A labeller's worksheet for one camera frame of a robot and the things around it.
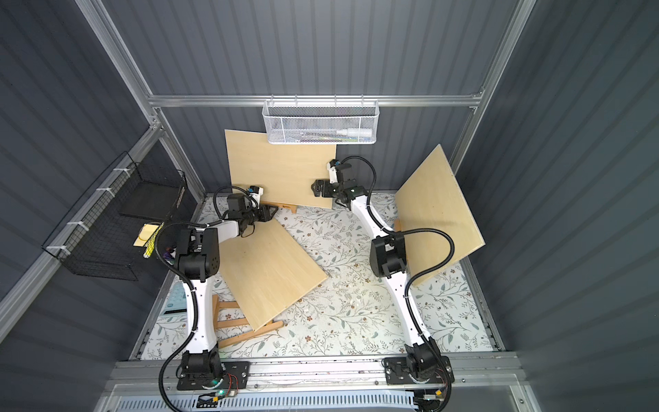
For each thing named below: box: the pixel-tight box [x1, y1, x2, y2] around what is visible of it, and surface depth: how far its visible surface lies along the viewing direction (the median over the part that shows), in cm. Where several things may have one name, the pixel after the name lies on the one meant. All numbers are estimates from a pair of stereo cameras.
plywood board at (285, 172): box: [224, 128, 337, 209], surface depth 101 cm
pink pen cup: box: [163, 245, 178, 266], surface depth 86 cm
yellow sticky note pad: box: [133, 223, 160, 248], surface depth 76 cm
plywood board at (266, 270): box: [217, 218, 329, 333], surface depth 93 cm
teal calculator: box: [157, 275, 188, 325], surface depth 86 cm
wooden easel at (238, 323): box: [211, 294, 285, 349], surface depth 84 cm
